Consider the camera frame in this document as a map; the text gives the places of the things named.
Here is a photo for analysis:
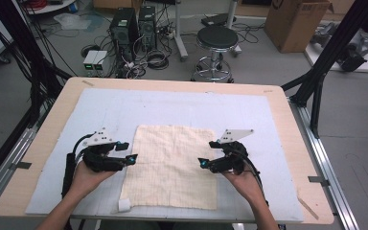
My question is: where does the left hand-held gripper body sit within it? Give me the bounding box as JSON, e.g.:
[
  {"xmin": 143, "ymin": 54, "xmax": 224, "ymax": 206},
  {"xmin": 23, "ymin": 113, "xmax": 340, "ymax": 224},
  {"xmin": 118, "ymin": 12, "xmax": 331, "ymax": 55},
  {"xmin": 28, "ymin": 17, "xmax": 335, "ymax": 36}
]
[{"xmin": 81, "ymin": 126, "xmax": 127, "ymax": 173}]

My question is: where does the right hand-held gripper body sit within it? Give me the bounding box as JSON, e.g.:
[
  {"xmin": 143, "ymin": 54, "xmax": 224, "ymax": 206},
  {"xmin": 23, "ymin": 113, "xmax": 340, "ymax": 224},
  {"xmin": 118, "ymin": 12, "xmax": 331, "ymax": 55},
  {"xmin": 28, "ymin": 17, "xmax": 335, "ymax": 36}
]
[{"xmin": 208, "ymin": 128, "xmax": 255, "ymax": 175}]

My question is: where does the cream printed cloth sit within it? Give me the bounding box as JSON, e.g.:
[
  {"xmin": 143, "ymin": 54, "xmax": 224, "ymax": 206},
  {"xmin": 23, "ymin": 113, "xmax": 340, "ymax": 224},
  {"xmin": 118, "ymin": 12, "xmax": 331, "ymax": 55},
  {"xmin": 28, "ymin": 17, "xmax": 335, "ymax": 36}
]
[{"xmin": 118, "ymin": 124, "xmax": 219, "ymax": 213}]

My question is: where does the person's left hand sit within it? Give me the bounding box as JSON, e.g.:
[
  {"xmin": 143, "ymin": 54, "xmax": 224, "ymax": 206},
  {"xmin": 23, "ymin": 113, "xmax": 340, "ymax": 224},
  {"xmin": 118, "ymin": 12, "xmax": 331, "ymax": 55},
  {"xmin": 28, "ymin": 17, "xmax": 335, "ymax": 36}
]
[{"xmin": 68, "ymin": 160, "xmax": 118, "ymax": 199}]

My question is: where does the person's right hand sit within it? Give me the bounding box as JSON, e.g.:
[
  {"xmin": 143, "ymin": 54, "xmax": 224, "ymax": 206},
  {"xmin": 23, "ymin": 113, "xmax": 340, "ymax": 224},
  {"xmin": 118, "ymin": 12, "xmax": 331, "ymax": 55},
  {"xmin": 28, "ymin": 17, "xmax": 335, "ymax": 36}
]
[{"xmin": 220, "ymin": 167, "xmax": 264, "ymax": 206}]

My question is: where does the pale blue gridded mat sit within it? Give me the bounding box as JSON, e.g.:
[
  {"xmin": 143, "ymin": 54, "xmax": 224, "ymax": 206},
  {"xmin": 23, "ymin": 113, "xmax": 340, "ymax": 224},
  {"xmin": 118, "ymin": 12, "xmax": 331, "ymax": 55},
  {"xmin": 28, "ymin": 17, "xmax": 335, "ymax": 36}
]
[{"xmin": 25, "ymin": 87, "xmax": 305, "ymax": 224}]

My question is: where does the wooden table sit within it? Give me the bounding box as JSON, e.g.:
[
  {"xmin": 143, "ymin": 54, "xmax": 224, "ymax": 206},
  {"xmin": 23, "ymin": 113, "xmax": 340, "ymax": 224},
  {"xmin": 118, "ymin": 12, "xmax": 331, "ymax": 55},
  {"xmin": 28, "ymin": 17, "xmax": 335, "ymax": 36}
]
[{"xmin": 0, "ymin": 76, "xmax": 335, "ymax": 226}]

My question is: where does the white power supply unit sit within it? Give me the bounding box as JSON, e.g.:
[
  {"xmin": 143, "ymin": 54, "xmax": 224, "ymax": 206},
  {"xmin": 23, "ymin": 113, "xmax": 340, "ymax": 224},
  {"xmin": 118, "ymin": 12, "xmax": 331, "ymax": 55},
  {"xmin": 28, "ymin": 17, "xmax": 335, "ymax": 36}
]
[
  {"xmin": 82, "ymin": 50, "xmax": 100, "ymax": 73},
  {"xmin": 93, "ymin": 50, "xmax": 109, "ymax": 73}
]

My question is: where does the thin wooden stick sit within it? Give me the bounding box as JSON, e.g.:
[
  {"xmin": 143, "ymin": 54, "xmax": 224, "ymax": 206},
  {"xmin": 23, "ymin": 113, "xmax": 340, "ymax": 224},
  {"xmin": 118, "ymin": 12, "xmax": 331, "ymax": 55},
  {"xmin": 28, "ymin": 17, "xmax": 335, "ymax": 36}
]
[{"xmin": 296, "ymin": 188, "xmax": 320, "ymax": 221}]

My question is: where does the black round stool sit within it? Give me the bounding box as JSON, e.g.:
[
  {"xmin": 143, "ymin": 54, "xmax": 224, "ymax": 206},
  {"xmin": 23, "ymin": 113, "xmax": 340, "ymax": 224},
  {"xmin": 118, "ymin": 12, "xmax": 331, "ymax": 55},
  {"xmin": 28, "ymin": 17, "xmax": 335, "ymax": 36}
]
[{"xmin": 190, "ymin": 25, "xmax": 242, "ymax": 84}]

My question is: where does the large black computer tower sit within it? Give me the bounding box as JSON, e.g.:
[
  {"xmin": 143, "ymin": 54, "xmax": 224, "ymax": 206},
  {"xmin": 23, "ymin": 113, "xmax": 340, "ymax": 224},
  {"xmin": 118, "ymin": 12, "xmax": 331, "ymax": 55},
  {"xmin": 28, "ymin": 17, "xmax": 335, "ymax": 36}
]
[{"xmin": 109, "ymin": 8, "xmax": 139, "ymax": 62}]

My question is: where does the white desk leg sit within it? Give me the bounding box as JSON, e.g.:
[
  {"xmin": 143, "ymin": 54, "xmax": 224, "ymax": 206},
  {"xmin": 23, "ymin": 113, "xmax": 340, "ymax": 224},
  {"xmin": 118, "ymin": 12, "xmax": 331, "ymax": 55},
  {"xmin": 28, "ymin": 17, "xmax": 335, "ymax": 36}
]
[
  {"xmin": 225, "ymin": 0, "xmax": 242, "ymax": 58},
  {"xmin": 172, "ymin": 0, "xmax": 190, "ymax": 62}
]

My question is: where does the slim black computer tower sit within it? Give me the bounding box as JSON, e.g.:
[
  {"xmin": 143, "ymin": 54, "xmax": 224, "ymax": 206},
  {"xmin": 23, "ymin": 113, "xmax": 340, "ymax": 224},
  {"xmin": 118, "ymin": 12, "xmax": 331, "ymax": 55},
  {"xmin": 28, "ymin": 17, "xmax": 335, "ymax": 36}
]
[{"xmin": 137, "ymin": 5, "xmax": 158, "ymax": 53}]

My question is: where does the black flat floor base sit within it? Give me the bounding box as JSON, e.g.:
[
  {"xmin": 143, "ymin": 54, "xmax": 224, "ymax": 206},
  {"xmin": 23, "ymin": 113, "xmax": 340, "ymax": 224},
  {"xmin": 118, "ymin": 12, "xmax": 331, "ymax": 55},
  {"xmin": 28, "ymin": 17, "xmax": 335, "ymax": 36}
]
[{"xmin": 200, "ymin": 12, "xmax": 238, "ymax": 28}]

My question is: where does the clear plastic bag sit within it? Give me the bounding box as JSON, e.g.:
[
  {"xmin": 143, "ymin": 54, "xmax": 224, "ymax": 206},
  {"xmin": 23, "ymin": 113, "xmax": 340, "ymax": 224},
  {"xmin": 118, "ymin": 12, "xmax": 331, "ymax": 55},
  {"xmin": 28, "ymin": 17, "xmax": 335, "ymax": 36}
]
[{"xmin": 53, "ymin": 12, "xmax": 105, "ymax": 32}]

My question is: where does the cardboard box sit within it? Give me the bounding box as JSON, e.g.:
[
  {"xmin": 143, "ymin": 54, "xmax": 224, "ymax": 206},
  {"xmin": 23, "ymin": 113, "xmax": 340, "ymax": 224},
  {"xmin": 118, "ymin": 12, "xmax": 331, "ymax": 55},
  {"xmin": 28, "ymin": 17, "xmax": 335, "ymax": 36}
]
[{"xmin": 263, "ymin": 0, "xmax": 334, "ymax": 54}]

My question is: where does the round white table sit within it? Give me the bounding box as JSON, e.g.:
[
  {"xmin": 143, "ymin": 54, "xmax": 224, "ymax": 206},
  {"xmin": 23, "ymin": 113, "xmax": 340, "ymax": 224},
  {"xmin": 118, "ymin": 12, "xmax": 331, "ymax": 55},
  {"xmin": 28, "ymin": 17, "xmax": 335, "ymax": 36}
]
[{"xmin": 21, "ymin": 0, "xmax": 79, "ymax": 15}]

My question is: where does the grey and black machine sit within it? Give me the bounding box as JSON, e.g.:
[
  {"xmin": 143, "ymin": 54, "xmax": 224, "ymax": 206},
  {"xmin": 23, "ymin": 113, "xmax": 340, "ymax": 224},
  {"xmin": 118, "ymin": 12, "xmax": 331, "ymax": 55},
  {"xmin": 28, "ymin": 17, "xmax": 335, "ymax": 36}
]
[{"xmin": 310, "ymin": 21, "xmax": 368, "ymax": 73}]

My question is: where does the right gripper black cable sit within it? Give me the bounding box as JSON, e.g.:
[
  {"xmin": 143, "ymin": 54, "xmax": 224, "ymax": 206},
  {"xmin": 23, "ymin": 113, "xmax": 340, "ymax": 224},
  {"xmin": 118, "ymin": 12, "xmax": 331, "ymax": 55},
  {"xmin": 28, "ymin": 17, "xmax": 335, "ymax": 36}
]
[{"xmin": 233, "ymin": 149, "xmax": 270, "ymax": 207}]

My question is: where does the coil of black cables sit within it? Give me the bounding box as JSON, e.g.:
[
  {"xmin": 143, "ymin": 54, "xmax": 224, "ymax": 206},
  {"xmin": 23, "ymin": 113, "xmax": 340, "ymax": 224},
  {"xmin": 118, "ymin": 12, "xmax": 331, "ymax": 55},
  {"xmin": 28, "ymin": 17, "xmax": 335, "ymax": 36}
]
[{"xmin": 145, "ymin": 49, "xmax": 171, "ymax": 71}]

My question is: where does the aluminium rail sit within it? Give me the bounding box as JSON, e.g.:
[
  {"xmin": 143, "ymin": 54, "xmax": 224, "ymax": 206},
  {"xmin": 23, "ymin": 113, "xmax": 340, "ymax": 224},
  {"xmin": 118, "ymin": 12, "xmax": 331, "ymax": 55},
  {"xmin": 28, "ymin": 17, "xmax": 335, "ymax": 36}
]
[
  {"xmin": 288, "ymin": 96, "xmax": 360, "ymax": 230},
  {"xmin": 0, "ymin": 127, "xmax": 38, "ymax": 222}
]

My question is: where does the black frame with cable bundle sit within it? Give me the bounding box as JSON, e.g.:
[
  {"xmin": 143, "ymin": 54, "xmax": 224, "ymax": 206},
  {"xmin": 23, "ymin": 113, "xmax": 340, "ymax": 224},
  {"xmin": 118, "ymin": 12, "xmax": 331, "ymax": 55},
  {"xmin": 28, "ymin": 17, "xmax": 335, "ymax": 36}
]
[{"xmin": 0, "ymin": 0, "xmax": 75, "ymax": 194}]

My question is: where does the black metal frame stand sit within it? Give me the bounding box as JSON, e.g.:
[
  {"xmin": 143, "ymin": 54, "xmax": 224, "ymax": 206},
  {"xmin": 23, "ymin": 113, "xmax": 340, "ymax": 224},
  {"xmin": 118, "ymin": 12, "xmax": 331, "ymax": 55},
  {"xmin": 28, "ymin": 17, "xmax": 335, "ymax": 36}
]
[{"xmin": 281, "ymin": 0, "xmax": 368, "ymax": 139}]

